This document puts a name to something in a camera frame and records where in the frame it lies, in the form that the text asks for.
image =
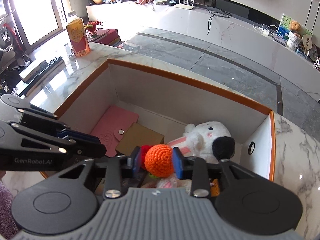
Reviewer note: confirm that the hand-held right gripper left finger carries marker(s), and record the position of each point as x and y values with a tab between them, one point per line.
137	162

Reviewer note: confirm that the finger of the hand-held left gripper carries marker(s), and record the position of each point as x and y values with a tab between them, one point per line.
40	117
87	148

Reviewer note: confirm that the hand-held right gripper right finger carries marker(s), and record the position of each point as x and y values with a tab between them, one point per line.
177	163

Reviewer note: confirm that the orange crochet ball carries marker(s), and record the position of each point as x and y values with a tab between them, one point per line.
160	160

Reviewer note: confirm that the brown cardboard box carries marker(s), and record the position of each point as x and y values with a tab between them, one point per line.
142	137

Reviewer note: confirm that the pink snap wallet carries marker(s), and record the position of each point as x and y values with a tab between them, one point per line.
110	122

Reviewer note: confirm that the white plush toy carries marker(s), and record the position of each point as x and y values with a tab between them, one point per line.
207	136

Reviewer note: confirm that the orange-rimmed white storage box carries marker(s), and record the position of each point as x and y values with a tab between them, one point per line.
175	100

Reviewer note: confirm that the red crochet ball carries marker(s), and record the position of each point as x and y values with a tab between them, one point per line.
143	155

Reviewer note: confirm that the pink striped cloth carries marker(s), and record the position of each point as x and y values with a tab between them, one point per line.
178	145

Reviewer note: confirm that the pink crochet toy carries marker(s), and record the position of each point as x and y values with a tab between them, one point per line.
167	182

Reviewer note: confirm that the orange packet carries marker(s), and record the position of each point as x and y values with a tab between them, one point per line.
215	188

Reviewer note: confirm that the silver flat box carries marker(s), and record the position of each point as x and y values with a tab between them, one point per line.
32	70

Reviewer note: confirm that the purple fuzzy clothing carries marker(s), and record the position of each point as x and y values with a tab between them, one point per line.
6	205

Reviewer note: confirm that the black keyboard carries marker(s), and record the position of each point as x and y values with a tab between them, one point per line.
53	61

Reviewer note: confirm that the clear acrylic holder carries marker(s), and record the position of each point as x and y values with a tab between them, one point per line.
71	53

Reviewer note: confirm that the orange drink bottle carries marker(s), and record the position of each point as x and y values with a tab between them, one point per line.
78	35

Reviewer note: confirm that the stack of red boxes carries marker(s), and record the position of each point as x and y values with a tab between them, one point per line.
105	36

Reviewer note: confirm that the red feather decoration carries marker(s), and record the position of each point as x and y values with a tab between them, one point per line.
93	26

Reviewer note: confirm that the glass window door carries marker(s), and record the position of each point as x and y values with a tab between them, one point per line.
37	10

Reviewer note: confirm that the white TV cabinet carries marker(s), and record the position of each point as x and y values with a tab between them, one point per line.
175	17

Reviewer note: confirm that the white router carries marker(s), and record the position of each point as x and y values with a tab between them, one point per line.
184	5

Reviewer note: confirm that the white knit pot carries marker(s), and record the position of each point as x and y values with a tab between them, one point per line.
293	41

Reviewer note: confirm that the blue framed picture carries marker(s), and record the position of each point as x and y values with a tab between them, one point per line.
283	30

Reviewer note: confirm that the round wooden paddle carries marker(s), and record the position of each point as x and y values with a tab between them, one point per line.
308	41

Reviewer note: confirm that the brown plush bear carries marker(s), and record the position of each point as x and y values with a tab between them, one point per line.
295	26

